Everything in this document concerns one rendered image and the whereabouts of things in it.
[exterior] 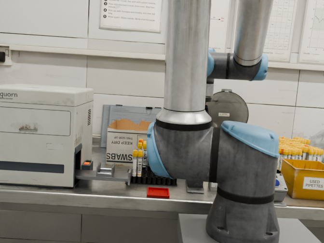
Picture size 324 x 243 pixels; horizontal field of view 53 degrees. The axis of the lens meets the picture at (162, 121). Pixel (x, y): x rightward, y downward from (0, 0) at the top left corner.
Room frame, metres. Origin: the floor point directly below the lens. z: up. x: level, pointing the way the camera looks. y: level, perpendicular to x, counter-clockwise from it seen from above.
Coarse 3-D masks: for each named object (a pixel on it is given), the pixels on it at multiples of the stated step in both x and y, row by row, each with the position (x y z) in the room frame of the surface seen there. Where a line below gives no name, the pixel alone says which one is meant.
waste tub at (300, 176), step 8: (288, 160) 1.13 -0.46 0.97; (296, 160) 1.13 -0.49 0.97; (304, 160) 1.13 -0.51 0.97; (288, 168) 1.06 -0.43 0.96; (296, 168) 1.00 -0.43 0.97; (304, 168) 1.13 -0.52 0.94; (312, 168) 1.13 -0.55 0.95; (320, 168) 1.11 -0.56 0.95; (288, 176) 1.05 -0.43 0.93; (296, 176) 1.00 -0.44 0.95; (304, 176) 1.00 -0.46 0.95; (312, 176) 1.00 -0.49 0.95; (320, 176) 1.00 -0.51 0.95; (288, 184) 1.04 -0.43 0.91; (296, 184) 1.00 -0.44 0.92; (304, 184) 1.00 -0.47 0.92; (312, 184) 1.00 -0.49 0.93; (320, 184) 1.00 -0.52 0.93; (288, 192) 1.04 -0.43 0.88; (296, 192) 1.00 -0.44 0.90; (304, 192) 1.00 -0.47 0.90; (312, 192) 1.00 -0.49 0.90; (320, 192) 1.00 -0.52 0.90; (320, 200) 1.00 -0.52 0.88
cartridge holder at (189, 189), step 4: (188, 180) 1.01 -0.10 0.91; (192, 180) 1.01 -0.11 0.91; (188, 184) 1.01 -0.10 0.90; (192, 184) 1.01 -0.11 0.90; (196, 184) 1.01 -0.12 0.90; (200, 184) 1.01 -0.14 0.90; (188, 188) 1.00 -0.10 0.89; (192, 188) 1.00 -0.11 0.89; (196, 188) 1.00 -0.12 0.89; (200, 188) 1.00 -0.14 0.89; (200, 192) 0.99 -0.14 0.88
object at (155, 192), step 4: (148, 188) 0.99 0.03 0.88; (152, 188) 1.00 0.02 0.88; (156, 188) 1.00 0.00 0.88; (160, 188) 1.00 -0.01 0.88; (164, 188) 1.00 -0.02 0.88; (148, 192) 0.97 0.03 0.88; (152, 192) 0.97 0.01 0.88; (156, 192) 0.97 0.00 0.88; (160, 192) 0.97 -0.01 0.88; (164, 192) 0.97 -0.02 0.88; (168, 192) 0.96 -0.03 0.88; (148, 196) 0.93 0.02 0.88; (152, 196) 0.93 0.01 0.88; (156, 196) 0.93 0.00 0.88; (160, 196) 0.93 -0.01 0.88; (164, 196) 0.93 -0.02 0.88; (168, 196) 0.93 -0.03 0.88
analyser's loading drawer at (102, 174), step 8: (96, 168) 0.97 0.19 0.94; (104, 168) 1.03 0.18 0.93; (112, 168) 0.97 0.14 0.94; (80, 176) 0.97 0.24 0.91; (88, 176) 0.97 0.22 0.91; (96, 176) 0.97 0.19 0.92; (104, 176) 0.97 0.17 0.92; (112, 176) 0.98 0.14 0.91; (120, 176) 0.99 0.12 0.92; (128, 176) 0.97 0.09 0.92; (128, 184) 0.97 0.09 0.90
